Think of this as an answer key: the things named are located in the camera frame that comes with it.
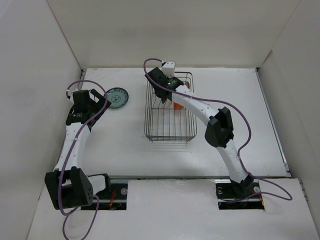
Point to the blue floral plate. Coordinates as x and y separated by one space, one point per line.
118 97

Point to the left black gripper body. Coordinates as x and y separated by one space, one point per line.
95 107

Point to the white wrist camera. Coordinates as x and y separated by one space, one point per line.
168 68
69 93

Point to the cream patterned plate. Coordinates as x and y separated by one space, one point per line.
186 83

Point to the black plate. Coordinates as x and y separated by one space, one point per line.
163 100

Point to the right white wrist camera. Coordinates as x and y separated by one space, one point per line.
168 68

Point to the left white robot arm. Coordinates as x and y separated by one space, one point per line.
67 184

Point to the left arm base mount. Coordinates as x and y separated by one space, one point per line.
114 199

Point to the dark wire dish rack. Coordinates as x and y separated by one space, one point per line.
167 125

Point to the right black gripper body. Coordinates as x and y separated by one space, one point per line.
157 93

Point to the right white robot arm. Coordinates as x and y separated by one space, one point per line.
218 122

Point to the orange plate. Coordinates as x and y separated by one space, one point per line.
177 106

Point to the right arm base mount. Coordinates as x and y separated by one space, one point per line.
228 199

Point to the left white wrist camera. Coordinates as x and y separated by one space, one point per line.
69 93

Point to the clear glass plate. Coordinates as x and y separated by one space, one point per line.
168 103

